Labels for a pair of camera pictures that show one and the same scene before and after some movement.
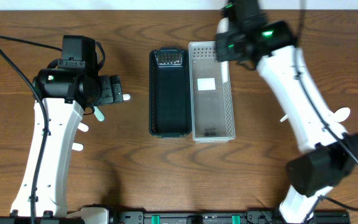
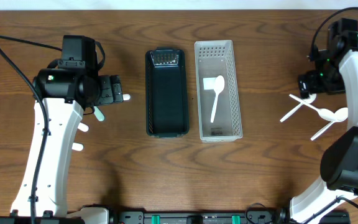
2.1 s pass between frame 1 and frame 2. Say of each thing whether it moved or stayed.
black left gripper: stayed
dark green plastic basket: stayed
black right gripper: moved
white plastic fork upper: stayed
